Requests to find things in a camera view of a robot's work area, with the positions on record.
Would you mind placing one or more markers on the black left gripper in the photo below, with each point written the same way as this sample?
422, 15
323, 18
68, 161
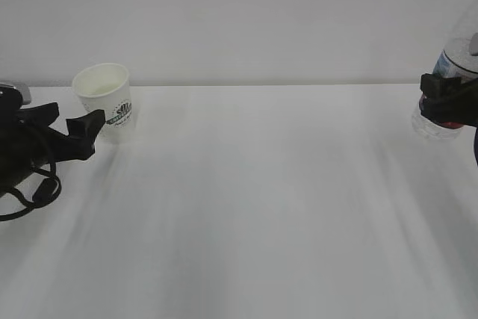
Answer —
24, 148

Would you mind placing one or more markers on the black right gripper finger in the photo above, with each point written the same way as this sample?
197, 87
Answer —
448, 101

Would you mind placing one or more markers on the clear water bottle red label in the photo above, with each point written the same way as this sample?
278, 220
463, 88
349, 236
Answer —
454, 61

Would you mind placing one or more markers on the white paper cup green logo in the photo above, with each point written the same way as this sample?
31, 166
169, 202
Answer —
106, 87

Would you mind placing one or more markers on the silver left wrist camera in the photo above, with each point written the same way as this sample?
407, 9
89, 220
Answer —
20, 89

